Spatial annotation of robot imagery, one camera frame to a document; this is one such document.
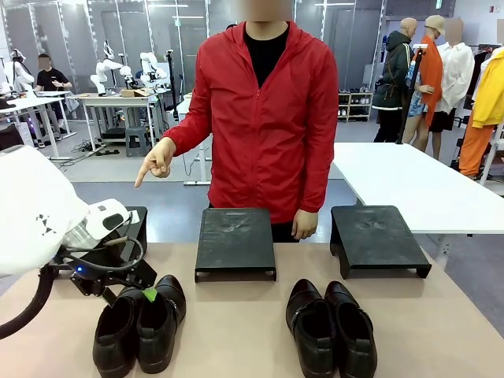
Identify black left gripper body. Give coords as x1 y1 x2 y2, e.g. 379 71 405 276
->
53 235 159 292

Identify black leather loafer shoe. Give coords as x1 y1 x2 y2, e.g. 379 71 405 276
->
92 286 145 378
135 274 187 376
324 280 380 378
285 278 340 378

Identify person's left forearm red sleeve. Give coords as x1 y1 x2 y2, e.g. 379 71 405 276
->
299 129 340 214

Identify person's right forearm red sleeve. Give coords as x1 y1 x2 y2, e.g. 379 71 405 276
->
162 88 216 158

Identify black shoe stand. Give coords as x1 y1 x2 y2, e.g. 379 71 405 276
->
329 204 433 281
117 206 150 258
194 207 278 284

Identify white table behind person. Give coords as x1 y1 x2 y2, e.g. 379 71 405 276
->
172 91 214 187

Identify person torso in red jacket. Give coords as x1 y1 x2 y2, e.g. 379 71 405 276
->
196 20 339 243

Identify seated person in black shirt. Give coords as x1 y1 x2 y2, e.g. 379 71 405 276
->
34 54 74 120

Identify person in white shirt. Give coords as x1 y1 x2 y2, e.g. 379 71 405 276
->
428 17 476 134

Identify person's right hand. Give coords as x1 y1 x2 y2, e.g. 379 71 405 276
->
134 137 176 188

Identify person's left hand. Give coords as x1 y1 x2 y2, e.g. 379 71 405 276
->
291 208 320 242

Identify grey plastic stool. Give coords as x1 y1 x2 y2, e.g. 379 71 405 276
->
124 126 154 159

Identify white robot workbench table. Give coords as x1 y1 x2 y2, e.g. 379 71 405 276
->
67 91 167 154

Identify white desk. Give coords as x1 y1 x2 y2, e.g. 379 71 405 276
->
0 91 72 159

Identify white humanoid robot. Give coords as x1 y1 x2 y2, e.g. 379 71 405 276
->
6 48 35 95

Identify wooden shoe rack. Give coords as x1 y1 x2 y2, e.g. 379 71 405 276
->
337 90 375 124

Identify large white table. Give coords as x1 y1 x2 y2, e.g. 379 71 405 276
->
332 142 504 261

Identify mannequin in orange garment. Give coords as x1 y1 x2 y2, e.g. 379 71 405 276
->
402 14 447 161

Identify orange hanging trousers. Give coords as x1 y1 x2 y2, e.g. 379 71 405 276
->
458 124 496 178

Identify yellow hanging garment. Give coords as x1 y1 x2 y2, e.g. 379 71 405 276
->
469 46 504 130

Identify thin black camera cable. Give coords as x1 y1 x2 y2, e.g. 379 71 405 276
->
102 235 145 273

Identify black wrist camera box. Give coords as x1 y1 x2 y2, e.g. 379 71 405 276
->
69 264 108 297

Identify thick black arm cable conduit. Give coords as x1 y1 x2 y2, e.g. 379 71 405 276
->
0 264 55 340

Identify black camera stand pole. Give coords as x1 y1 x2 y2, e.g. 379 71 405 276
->
165 49 180 124

